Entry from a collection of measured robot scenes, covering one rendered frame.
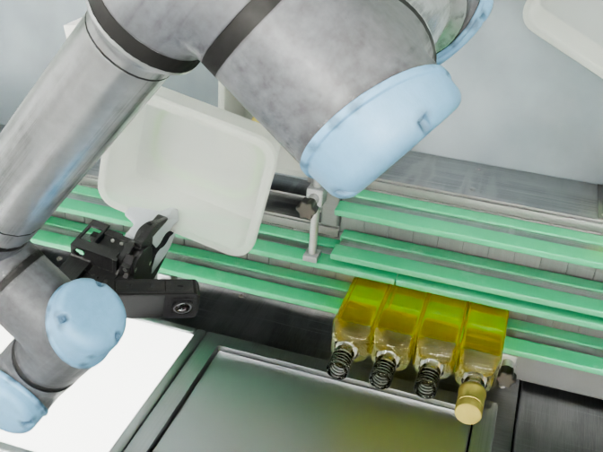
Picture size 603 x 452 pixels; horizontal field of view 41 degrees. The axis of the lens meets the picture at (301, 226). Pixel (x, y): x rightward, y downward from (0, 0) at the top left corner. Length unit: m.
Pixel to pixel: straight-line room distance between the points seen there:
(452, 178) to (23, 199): 0.72
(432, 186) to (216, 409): 0.45
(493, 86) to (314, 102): 0.78
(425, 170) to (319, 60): 0.76
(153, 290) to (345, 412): 0.38
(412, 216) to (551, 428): 0.39
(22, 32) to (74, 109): 0.92
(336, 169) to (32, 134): 0.25
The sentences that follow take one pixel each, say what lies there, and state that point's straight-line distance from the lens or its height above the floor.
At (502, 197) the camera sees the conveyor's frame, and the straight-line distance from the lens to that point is 1.21.
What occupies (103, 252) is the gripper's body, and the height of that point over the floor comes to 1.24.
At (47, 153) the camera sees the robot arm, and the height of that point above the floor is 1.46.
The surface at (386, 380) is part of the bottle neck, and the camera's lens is 1.08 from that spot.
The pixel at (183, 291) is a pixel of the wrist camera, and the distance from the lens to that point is 0.96.
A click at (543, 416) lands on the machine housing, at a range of 1.33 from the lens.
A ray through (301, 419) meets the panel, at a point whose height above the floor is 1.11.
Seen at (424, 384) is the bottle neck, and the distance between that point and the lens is 1.09.
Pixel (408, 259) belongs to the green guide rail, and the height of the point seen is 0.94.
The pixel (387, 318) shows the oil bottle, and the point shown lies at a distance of 1.13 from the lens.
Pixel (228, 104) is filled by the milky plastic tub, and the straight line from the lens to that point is 1.30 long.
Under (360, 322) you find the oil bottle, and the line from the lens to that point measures 1.12.
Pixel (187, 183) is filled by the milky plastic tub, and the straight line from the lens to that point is 1.11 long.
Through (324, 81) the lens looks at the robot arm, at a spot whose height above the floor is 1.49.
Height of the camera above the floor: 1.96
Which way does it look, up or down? 57 degrees down
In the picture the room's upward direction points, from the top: 147 degrees counter-clockwise
